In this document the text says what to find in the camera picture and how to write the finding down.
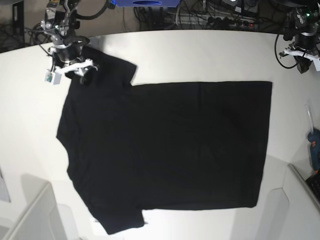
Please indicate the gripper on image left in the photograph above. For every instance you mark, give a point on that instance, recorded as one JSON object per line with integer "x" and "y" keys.
{"x": 69, "y": 58}

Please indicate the blue glue gun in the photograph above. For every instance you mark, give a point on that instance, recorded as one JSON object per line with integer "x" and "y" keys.
{"x": 313, "y": 138}

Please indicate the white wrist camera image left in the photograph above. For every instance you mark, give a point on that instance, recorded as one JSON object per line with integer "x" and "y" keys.
{"x": 52, "y": 77}

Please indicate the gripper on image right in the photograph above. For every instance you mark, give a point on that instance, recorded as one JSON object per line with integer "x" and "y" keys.
{"x": 304, "y": 58}

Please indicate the black T-shirt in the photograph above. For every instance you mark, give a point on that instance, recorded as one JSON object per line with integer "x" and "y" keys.
{"x": 169, "y": 146}

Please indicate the black robot arm on image right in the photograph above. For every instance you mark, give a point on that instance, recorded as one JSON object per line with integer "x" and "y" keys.
{"x": 303, "y": 32}

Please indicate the blue box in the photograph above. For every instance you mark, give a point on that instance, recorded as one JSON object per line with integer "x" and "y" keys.
{"x": 147, "y": 3}

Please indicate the black keyboard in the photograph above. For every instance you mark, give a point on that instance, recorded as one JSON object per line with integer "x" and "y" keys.
{"x": 314, "y": 184}

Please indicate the black robot arm on image left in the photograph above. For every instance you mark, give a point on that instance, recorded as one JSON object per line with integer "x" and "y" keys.
{"x": 60, "y": 24}

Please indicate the black power strip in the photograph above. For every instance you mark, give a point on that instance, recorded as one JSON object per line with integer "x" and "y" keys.
{"x": 225, "y": 22}

